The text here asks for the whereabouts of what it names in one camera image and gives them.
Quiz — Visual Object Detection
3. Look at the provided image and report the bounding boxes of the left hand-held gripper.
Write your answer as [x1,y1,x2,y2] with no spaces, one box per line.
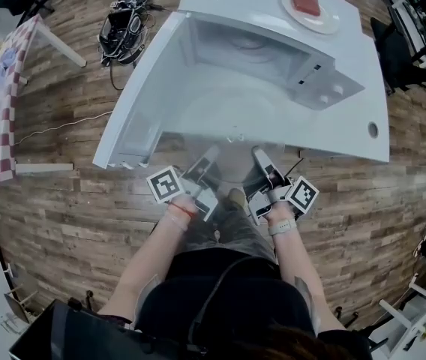
[145,145,223,223]

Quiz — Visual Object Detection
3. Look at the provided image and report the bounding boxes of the person's left forearm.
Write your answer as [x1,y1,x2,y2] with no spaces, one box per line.
[98,206,199,324]

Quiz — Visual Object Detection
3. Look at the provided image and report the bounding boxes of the pale bracelet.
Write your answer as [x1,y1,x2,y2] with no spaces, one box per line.
[164,214,188,233]

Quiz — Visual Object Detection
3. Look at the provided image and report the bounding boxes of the red string bracelet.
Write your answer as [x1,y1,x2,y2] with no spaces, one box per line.
[170,202,196,217]

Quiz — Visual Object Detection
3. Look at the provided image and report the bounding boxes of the person's brown shoe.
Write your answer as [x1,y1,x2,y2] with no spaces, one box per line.
[227,187,248,212]

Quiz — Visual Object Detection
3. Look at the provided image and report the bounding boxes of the small grey folding stand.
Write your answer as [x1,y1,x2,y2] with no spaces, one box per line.
[2,275,40,333]

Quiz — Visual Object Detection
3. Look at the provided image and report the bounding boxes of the black cable loop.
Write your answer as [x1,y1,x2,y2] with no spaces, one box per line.
[108,60,124,92]

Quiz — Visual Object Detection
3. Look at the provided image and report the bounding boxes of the white round plate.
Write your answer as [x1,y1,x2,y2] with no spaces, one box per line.
[280,0,341,36]

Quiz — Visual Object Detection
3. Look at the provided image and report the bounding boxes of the pale purple cloth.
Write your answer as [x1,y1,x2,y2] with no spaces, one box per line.
[0,49,19,73]

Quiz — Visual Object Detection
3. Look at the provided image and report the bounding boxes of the person's right hand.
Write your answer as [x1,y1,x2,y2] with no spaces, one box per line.
[264,199,298,230]

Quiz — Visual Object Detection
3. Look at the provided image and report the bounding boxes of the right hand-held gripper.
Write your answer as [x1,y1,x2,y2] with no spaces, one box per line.
[242,145,320,226]

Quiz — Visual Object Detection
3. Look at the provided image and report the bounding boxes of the long white cable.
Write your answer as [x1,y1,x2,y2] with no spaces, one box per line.
[13,110,113,146]

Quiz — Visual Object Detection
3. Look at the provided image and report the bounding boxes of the black open equipment bag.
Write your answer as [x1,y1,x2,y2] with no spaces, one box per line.
[98,0,152,67]

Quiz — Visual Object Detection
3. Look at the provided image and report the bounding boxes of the white frame table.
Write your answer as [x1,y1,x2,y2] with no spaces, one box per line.
[370,259,426,360]

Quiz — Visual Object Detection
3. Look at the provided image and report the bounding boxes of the person's right forearm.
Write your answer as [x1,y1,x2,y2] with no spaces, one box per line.
[268,219,349,333]

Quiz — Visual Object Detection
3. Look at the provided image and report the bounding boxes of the red square block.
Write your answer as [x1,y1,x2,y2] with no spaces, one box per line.
[290,0,321,17]

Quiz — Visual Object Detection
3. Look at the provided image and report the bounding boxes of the person's black shirt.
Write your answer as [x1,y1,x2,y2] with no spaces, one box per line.
[136,247,371,360]

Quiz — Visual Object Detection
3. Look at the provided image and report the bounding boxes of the dark shoulder strap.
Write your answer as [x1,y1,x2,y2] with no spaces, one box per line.
[188,255,274,348]

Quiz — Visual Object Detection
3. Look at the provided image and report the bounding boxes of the person's grey trousers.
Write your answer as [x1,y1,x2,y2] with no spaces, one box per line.
[182,196,278,266]

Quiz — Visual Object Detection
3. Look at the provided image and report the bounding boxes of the person's left hand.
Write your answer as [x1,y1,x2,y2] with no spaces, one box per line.
[170,195,200,218]

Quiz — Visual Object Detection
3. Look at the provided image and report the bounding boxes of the beige wrist watch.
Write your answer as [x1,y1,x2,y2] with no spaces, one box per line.
[268,218,298,237]

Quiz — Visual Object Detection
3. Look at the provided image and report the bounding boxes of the thin black cable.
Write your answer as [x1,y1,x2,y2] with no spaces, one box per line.
[286,157,305,176]

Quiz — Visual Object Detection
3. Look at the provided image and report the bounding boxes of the black backpack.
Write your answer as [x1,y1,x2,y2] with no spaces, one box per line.
[8,300,199,360]

